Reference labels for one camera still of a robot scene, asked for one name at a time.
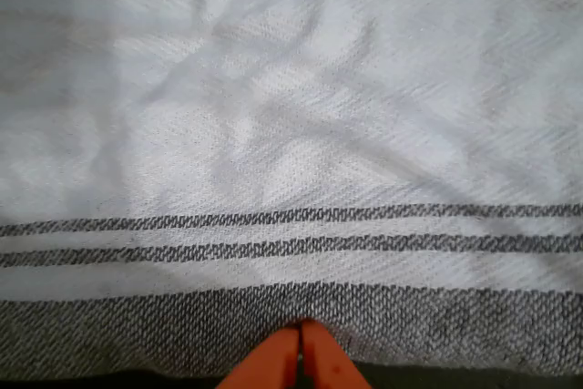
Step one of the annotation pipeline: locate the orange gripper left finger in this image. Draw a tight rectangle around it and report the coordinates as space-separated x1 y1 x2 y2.
216 323 302 389

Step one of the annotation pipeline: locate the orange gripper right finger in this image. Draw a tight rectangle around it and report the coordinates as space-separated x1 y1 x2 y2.
299 319 373 389

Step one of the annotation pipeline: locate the white grey-striped towel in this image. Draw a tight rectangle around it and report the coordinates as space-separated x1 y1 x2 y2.
0 0 583 381

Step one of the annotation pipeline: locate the black desk mat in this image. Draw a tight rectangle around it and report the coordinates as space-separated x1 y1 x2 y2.
0 359 583 389

